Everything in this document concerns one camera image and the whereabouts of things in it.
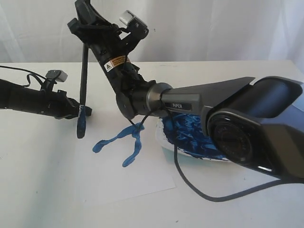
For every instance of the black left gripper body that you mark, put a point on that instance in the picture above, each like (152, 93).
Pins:
(55, 104)

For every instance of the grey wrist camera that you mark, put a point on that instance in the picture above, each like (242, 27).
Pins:
(135, 27)
(56, 76)

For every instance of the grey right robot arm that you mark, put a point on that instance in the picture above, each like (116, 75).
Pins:
(258, 124)

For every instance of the white backdrop curtain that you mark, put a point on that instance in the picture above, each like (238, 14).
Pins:
(180, 30)

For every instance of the white plate with blue paint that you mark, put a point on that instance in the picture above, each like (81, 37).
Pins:
(185, 131)

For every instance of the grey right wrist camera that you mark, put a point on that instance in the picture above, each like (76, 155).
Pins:
(135, 27)

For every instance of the black paintbrush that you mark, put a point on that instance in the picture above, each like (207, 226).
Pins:
(84, 111)

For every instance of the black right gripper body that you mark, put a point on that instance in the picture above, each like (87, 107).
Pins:
(111, 45)

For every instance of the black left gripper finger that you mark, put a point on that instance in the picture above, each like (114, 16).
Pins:
(72, 103)
(74, 113)

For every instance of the white paper sheet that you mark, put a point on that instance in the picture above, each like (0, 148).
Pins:
(100, 178)

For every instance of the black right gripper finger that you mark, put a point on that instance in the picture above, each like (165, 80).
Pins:
(82, 31)
(86, 13)

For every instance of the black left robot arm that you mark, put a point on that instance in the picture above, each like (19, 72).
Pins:
(7, 94)

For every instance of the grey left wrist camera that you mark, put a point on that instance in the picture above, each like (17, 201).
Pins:
(56, 76)

